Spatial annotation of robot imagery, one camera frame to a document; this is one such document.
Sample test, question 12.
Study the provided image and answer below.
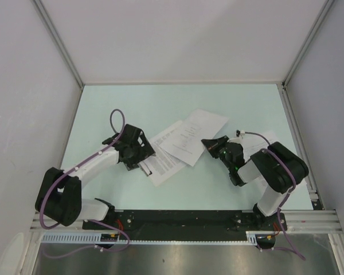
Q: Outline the far right text paper sheet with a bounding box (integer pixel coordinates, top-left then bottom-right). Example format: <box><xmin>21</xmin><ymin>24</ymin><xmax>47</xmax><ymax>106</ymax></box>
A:
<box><xmin>241</xmin><ymin>131</ymin><xmax>278</xmax><ymax>161</ymax></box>

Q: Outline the aluminium front frame rail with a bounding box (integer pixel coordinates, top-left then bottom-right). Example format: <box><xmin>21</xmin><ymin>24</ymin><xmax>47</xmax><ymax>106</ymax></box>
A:
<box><xmin>30</xmin><ymin>209</ymin><xmax>341</xmax><ymax>233</ymax></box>

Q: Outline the right aluminium corner post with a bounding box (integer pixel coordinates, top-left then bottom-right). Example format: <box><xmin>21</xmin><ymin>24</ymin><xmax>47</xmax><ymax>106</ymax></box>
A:
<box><xmin>282</xmin><ymin>0</ymin><xmax>337</xmax><ymax>89</ymax></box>

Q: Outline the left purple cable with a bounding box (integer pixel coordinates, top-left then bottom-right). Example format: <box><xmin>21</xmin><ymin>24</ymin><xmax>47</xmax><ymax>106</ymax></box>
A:
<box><xmin>39</xmin><ymin>108</ymin><xmax>131</xmax><ymax>258</ymax></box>

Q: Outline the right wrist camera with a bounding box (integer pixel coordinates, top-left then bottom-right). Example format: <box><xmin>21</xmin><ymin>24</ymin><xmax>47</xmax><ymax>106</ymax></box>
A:
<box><xmin>229</xmin><ymin>129</ymin><xmax>246</xmax><ymax>144</ymax></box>

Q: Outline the grey slotted cable duct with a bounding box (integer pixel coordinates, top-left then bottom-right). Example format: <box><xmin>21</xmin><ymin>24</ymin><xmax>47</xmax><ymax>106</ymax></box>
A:
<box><xmin>42</xmin><ymin>232</ymin><xmax>257</xmax><ymax>246</ymax></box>

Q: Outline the purple cable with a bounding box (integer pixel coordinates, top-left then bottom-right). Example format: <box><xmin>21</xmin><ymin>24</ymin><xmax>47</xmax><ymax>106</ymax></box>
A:
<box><xmin>39</xmin><ymin>108</ymin><xmax>131</xmax><ymax>258</ymax></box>
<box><xmin>243</xmin><ymin>131</ymin><xmax>306</xmax><ymax>262</ymax></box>

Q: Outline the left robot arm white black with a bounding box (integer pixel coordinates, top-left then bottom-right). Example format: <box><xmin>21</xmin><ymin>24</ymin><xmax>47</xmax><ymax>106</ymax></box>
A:
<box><xmin>35</xmin><ymin>124</ymin><xmax>155</xmax><ymax>229</ymax></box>

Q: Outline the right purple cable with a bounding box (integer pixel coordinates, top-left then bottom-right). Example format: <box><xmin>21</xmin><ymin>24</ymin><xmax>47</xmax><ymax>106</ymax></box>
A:
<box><xmin>243</xmin><ymin>131</ymin><xmax>306</xmax><ymax>262</ymax></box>

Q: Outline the dense text paper sheet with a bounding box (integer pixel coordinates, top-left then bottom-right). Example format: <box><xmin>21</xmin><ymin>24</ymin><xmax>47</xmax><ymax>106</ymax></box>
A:
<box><xmin>144</xmin><ymin>120</ymin><xmax>188</xmax><ymax>187</ymax></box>

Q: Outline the left aluminium corner post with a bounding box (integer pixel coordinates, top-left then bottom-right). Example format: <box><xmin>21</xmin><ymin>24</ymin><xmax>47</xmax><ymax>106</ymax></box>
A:
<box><xmin>31</xmin><ymin>0</ymin><xmax>84</xmax><ymax>90</ymax></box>

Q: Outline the sparse text paper sheet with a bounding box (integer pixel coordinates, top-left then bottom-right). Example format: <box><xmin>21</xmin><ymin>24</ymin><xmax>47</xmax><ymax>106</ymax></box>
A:
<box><xmin>161</xmin><ymin>109</ymin><xmax>229</xmax><ymax>167</ymax></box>

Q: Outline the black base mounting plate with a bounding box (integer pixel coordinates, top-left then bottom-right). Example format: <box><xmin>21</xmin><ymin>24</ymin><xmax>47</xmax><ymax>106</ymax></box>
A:
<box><xmin>83</xmin><ymin>209</ymin><xmax>288</xmax><ymax>250</ymax></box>

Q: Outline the aluminium corner post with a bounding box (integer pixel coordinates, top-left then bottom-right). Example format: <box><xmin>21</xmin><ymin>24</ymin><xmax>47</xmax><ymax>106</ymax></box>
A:
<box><xmin>31</xmin><ymin>0</ymin><xmax>84</xmax><ymax>90</ymax></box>
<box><xmin>282</xmin><ymin>0</ymin><xmax>337</xmax><ymax>89</ymax></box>

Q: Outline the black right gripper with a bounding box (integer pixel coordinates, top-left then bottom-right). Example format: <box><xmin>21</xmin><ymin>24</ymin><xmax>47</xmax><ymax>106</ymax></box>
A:
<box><xmin>201</xmin><ymin>135</ymin><xmax>233</xmax><ymax>170</ymax></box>

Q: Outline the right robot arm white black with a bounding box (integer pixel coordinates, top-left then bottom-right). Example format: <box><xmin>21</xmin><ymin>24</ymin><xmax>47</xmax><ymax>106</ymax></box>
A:
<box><xmin>201</xmin><ymin>132</ymin><xmax>309</xmax><ymax>230</ymax></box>

